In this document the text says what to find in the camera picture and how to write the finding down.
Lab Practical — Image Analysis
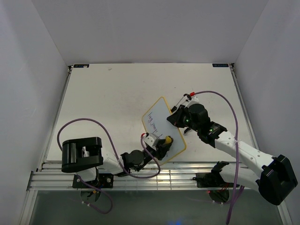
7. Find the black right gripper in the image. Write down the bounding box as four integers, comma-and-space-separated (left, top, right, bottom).
166, 105, 200, 133

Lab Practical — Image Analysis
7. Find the yellow bone-shaped eraser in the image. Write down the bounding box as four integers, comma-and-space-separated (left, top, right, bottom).
164, 136, 173, 144

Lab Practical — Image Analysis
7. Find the yellow framed whiteboard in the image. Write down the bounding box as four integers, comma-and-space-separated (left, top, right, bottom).
142, 97, 187, 165

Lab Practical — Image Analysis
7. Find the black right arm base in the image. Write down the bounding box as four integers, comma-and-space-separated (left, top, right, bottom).
192, 172, 226, 188

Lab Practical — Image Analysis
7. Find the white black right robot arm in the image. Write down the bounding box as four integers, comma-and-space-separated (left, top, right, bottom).
167, 103, 298, 205

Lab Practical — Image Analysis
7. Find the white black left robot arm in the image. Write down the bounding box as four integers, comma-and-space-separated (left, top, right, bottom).
61, 134, 173, 188

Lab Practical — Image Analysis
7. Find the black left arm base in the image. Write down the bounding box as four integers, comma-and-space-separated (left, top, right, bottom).
72, 173, 114, 188

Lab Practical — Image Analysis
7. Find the blue right corner label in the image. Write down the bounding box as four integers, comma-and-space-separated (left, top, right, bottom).
212, 63, 229, 68

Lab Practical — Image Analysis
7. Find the blue corner label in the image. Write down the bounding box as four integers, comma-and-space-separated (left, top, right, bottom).
73, 64, 90, 68
212, 63, 229, 68

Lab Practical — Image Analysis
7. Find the blue left corner label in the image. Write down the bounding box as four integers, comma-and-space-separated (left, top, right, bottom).
73, 64, 90, 68

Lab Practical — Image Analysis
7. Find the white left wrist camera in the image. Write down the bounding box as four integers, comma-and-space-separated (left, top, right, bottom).
142, 133, 159, 147

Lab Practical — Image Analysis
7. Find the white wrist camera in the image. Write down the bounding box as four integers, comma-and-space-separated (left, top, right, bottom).
142, 133, 159, 147
186, 95, 200, 107

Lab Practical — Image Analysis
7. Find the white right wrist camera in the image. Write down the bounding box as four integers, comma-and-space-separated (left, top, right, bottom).
186, 95, 200, 107

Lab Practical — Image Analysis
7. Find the aluminium frame rail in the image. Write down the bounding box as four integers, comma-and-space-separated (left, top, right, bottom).
27, 163, 249, 192

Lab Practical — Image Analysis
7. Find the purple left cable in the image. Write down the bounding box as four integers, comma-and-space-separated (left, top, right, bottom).
57, 118, 161, 214

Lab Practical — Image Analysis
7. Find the purple cable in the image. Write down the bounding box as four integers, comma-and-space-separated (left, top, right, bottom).
57, 118, 161, 214
190, 90, 244, 225

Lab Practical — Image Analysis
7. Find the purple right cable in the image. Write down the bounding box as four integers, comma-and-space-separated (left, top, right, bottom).
190, 90, 244, 225

